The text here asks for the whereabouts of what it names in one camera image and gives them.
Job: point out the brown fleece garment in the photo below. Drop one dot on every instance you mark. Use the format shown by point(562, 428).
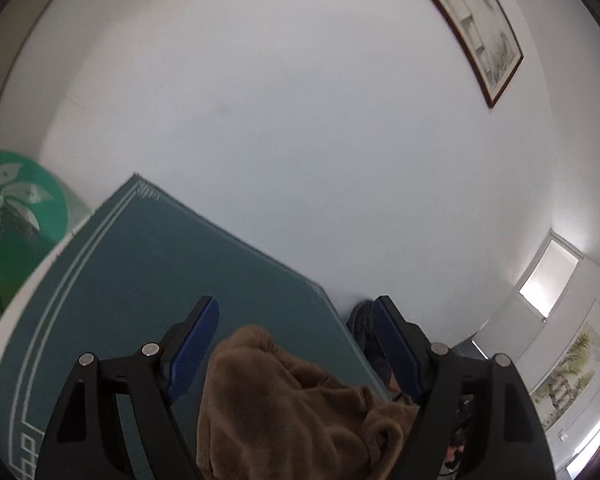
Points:
point(280, 410)

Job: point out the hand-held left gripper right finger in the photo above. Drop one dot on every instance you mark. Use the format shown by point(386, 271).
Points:
point(397, 350)

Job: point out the white-framed window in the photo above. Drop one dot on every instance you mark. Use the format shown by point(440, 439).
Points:
point(550, 275)

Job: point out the green flower-print round panel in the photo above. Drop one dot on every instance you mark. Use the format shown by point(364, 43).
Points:
point(35, 210)

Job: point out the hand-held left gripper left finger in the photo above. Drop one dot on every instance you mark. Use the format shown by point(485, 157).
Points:
point(195, 350)

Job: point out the teal mat with white border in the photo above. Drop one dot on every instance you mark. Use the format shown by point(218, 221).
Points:
point(155, 270)

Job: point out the wood-framed ink painting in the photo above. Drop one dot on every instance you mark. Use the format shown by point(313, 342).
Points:
point(470, 15)

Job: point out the bright glazed door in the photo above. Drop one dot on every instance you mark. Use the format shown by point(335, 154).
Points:
point(592, 435)

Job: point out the pine tree scroll painting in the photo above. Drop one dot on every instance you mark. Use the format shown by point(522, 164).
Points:
point(570, 370)

